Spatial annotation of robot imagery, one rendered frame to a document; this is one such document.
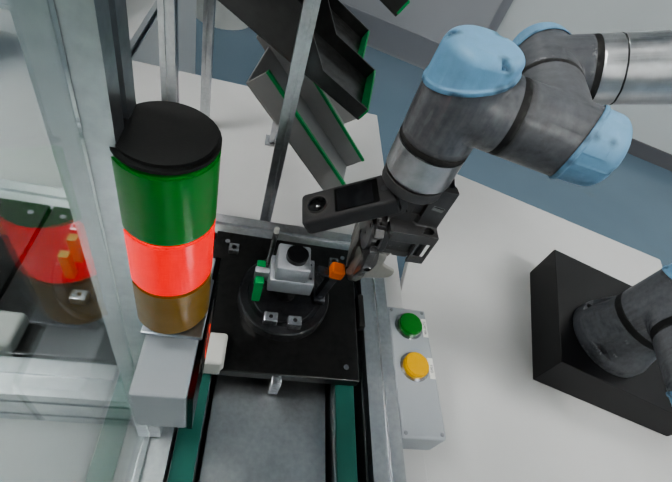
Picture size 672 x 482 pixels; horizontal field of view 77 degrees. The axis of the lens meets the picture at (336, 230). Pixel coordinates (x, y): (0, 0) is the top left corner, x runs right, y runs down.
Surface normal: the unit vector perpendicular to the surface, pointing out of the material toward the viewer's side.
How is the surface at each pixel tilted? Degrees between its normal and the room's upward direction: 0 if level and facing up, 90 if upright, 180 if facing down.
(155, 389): 0
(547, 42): 28
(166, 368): 0
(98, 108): 90
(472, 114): 83
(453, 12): 90
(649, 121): 90
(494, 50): 1
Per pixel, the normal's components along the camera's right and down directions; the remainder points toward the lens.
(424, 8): -0.29, 0.67
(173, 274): 0.29, 0.77
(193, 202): 0.62, 0.69
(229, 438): 0.26, -0.63
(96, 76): 0.02, 0.76
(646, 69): -0.26, 0.37
